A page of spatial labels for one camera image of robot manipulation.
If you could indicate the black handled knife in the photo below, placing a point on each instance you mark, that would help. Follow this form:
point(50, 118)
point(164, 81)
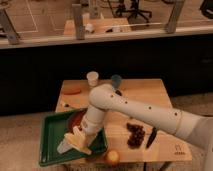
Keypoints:
point(151, 137)

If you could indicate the bunch of dark grapes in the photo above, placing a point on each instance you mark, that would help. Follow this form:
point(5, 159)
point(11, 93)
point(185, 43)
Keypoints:
point(137, 135)

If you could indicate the grey middle railing post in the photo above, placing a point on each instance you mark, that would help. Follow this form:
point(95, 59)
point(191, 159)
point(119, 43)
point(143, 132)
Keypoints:
point(78, 22)

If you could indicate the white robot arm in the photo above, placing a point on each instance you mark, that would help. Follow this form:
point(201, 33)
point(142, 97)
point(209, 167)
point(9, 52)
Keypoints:
point(192, 128)

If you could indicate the blue plastic cup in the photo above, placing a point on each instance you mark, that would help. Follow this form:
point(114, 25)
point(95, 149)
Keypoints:
point(116, 80)

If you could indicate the white crumpled cloth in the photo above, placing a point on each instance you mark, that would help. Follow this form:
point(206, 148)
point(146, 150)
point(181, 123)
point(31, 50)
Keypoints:
point(64, 146)

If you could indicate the yellow orange fruit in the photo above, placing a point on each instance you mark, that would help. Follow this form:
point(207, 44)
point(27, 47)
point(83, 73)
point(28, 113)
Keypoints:
point(112, 157)

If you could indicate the grey right railing post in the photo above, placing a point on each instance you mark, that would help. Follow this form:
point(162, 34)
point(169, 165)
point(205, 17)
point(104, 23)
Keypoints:
point(175, 14)

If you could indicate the grey railing post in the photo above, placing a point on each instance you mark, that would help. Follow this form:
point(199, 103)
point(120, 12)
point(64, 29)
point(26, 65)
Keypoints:
point(78, 22)
point(175, 14)
point(8, 28)

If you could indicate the red-brown bowl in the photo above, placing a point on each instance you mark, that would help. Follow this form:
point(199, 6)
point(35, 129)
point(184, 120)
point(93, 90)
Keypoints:
point(75, 120)

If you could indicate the white paper cup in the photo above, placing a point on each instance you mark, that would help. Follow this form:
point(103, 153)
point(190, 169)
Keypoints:
point(92, 78)

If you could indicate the grey left railing post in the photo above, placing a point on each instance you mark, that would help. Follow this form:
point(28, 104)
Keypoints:
point(8, 28)

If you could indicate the green plastic tray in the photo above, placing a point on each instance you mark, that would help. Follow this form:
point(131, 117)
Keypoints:
point(52, 133)

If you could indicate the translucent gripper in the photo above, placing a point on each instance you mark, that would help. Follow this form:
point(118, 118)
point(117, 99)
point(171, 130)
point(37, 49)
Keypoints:
point(87, 140)

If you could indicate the black office chair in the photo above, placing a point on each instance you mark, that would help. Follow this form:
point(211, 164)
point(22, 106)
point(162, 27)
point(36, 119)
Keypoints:
point(134, 10)

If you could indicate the black rectangular block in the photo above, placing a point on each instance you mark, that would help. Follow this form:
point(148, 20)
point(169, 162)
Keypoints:
point(118, 92)

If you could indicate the wooden background table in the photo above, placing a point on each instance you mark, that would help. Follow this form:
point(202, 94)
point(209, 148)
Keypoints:
point(98, 25)

